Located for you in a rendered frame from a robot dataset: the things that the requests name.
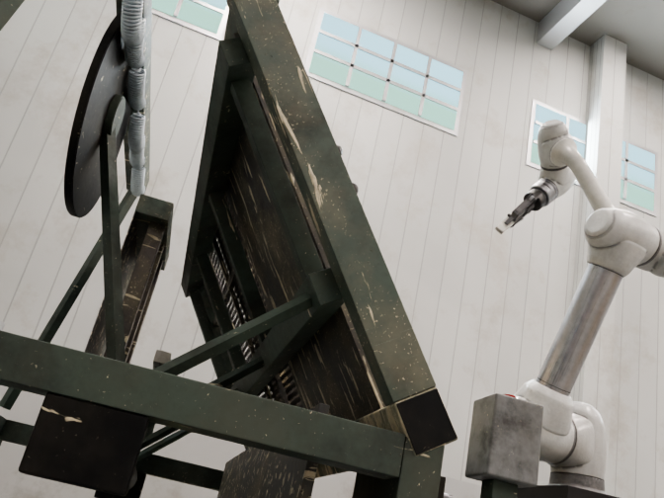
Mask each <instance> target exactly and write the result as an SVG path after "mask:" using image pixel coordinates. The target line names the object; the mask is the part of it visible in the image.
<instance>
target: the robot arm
mask: <svg viewBox="0 0 664 498"><path fill-rule="evenodd" d="M538 154H539V163H540V172H539V180H538V181H537V182H536V183H535V184H534V185H533V186H532V187H531V188H530V190H529V191H528V192H527V193H526V194H525V195H524V201H523V202H522V203H521V204H520V205H518V206H517V207H516V208H515V209H514V210H513V211H512V213H511V214H509V213H508V214H507V215H508V216H509V217H507V218H506V219H504V220H503V221H502V222H501V223H500V224H498V225H497V226H496V228H495V230H497V231H498V232H499V233H500V234H503V233H504V232H505V231H506V230H507V229H508V228H510V227H514V226H515V224H517V223H518V222H520V221H521V220H523V219H524V216H526V215H527V214H528V213H530V212H531V211H532V210H533V211H538V210H540V209H541V208H544V207H547V206H548V205H549V204H550V203H551V202H553V201H554V200H555V199H556V198H559V197H561V196H562V195H564V194H565V193H566V192H567V191H568V190H569V189H570V188H571V187H572V186H573V185H574V183H575V182H576V180H577V181H578V183H579V185H580V187H581V188H582V190H583V192H584V194H585V196H586V198H587V199H588V201H589V203H590V205H591V207H592V209H593V210H594V212H592V213H591V214H590V215H589V217H588V218H587V220H586V222H585V225H584V235H585V239H586V241H587V254H586V260H587V263H589V264H588V266H587V269H586V271H585V273H584V275H583V277H582V280H581V282H580V284H579V286H578V289H577V291H576V293H575V294H574V296H573V299H572V301H571V303H570V305H569V307H568V310H567V312H566V314H565V316H564V319H563V321H562V323H561V325H560V327H559V330H558V332H557V334H556V336H555V338H554V341H553V343H552V345H551V347H550V349H549V352H548V354H547V356H546V358H545V361H544V363H543V365H542V367H541V369H540V372H539V375H538V377H537V379H531V380H529V381H527V382H525V383H524V384H523V386H522V387H521V388H520V389H519V390H518V391H517V392H516V393H515V394H514V395H515V396H516V397H517V398H519V399H523V400H527V401H530V402H533V403H537V404H540V405H543V419H542V431H541V443H540V455H539V461H543V462H546V463H547V464H549V465H550V476H549V483H548V485H570V486H574V487H578V488H582V489H586V490H591V491H595V492H599V493H603V494H607V493H606V492H605V473H606V464H607V435H606V429H605V425H604V422H603V419H602V417H601V415H600V413H599V412H598V411H597V410H596V409H595V407H593V406H592V405H590V404H587V403H584V402H579V401H572V398H571V396H569V395H570V393H571V390H572V388H573V386H574V384H575V381H576V379H577V377H578V375H579V374H580V371H581V369H582V367H583V365H584V363H585V360H586V358H587V356H588V354H589V352H590V349H591V347H592V345H593V343H594V341H595V338H596V336H597V334H598V332H599V330H600V327H601V325H602V323H603V321H604V319H605V316H606V314H607V312H608V310H609V308H610V305H611V303H612V301H613V299H614V297H615V294H616V292H617V290H618V288H619V286H620V283H621V281H622V279H623V277H626V276H627V275H629V274H630V273H631V271H632V270H633V269H634V268H638V269H641V270H643V271H646V272H650V273H651V274H653V275H655V276H657V277H661V278H664V233H662V232H661V231H660V230H659V229H658V228H656V227H655V226H653V225H652V224H651V223H650V222H649V221H647V220H646V219H644V218H642V217H641V216H639V215H637V214H635V213H633V212H631V211H629V210H625V209H620V208H615V207H614V205H613V204H612V202H611V201H610V199H609V198H608V196H607V194H606V193H605V191H604V189H603V188H602V186H601V185H600V183H599V181H598V180H597V178H596V177H595V175H594V173H593V172H592V170H591V168H590V167H589V165H588V164H587V162H586V161H585V159H584V158H583V157H582V156H581V154H580V153H579V152H578V151H577V144H576V142H575V141H574V140H573V138H572V136H571V134H570V133H569V131H568V128H567V126H566V124H565V123H564V122H562V121H561V120H550V121H547V122H545V123H543V124H542V125H541V126H540V128H539V133H538ZM607 495H610V494H607Z"/></svg>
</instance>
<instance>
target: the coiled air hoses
mask: <svg viewBox="0 0 664 498"><path fill-rule="evenodd" d="M142 3H143V0H136V1H135V0H123V2H122V4H123V5H122V15H121V33H122V38H123V40H124V57H125V61H126V63H127V64H128V66H130V67H131V69H130V70H129V71H128V78H127V99H128V103H129V105H130V106H131V107H132V108H133V109H134V110H137V113H133V114H132V115H131V116H129V125H128V147H129V163H130V164H131V166H132V168H131V177H130V190H131V192H132V194H133V195H135V196H136V197H140V195H141V194H144V192H145V186H144V177H145V168H144V167H143V165H144V163H145V157H144V147H145V135H144V126H145V116H144V115H142V114H141V113H140V112H139V110H142V109H143V108H144V107H145V104H146V103H145V97H144V96H145V94H144V93H145V92H144V91H145V76H146V72H145V70H144V69H142V68H141V67H142V66H143V65H144V64H145V56H144V54H143V49H144V38H145V22H146V20H145V19H144V18H142V10H143V8H142V7H143V4H142ZM138 4H139V5H138ZM139 71H140V72H139ZM141 72H142V73H141ZM133 168H134V169H133ZM140 170H141V171H140Z"/></svg>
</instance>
